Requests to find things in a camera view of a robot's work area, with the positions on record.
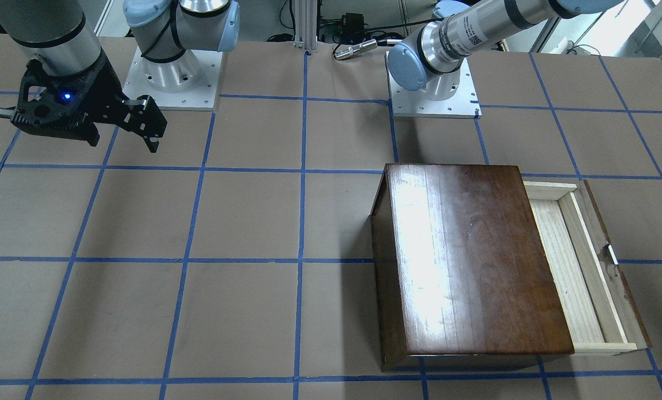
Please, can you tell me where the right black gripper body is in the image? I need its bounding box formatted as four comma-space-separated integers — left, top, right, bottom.
59, 56, 168, 139

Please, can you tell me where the light wood drawer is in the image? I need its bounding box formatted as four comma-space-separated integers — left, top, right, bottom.
524, 181, 651, 356

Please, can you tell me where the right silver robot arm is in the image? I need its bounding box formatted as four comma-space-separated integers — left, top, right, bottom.
0, 1, 240, 153

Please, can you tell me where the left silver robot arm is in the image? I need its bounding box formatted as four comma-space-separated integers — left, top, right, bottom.
387, 1, 619, 91

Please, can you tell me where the dark wooden drawer cabinet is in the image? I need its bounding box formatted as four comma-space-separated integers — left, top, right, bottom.
369, 163, 575, 372

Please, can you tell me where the black power adapter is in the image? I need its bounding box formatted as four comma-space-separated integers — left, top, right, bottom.
339, 13, 365, 37

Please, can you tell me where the silver metal cylinder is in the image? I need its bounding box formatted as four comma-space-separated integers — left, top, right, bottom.
333, 39, 378, 61

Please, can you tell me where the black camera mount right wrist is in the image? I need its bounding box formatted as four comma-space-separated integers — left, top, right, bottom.
9, 58, 99, 147

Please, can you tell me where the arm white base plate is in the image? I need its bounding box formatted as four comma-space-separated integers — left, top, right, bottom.
122, 48, 226, 112
388, 60, 483, 119

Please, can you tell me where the aluminium frame post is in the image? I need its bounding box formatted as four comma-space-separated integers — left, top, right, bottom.
289, 0, 320, 55

